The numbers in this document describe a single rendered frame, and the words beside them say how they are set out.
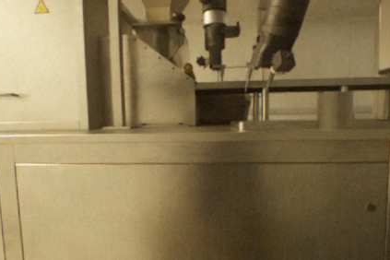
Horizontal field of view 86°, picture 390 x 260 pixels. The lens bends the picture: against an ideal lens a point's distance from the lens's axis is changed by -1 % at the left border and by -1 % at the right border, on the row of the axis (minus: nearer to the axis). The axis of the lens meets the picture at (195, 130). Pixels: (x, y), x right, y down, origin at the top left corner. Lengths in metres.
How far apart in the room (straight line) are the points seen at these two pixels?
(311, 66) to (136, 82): 4.52
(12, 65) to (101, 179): 0.55
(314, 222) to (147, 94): 0.61
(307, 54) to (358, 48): 1.00
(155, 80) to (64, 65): 0.30
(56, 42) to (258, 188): 0.76
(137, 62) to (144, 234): 0.54
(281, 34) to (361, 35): 5.22
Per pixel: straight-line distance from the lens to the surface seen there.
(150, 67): 0.78
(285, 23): 0.46
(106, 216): 0.59
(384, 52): 1.19
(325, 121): 0.64
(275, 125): 0.55
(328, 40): 5.33
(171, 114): 0.75
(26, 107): 0.92
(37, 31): 0.92
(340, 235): 0.63
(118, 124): 0.72
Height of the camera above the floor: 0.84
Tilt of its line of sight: 4 degrees down
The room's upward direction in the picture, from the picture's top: 1 degrees counter-clockwise
